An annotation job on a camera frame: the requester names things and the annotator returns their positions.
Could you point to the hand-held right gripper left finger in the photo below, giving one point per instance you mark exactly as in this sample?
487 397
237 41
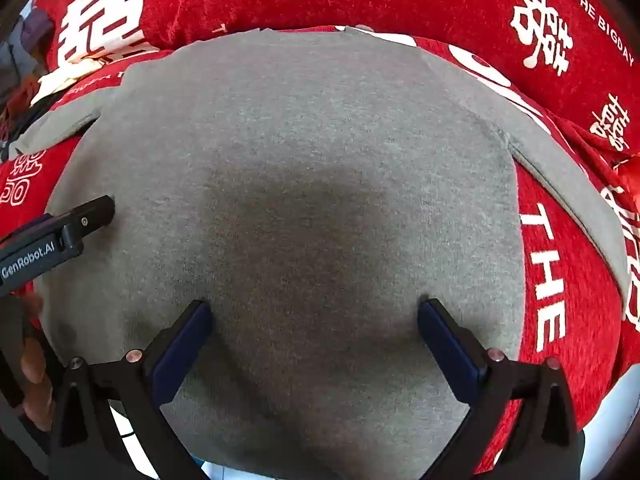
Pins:
182 350

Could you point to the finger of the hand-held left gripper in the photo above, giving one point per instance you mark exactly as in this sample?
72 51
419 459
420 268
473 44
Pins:
92 214

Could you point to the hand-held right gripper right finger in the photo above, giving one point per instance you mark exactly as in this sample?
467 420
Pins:
445 350

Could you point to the grey knit garment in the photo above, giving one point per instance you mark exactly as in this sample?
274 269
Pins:
300 160

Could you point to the pile of clothes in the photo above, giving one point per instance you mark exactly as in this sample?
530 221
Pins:
20 60

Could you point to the person's left hand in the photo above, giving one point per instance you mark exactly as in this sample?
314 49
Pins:
37 385

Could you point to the white cloth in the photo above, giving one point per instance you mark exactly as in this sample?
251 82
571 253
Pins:
65 79

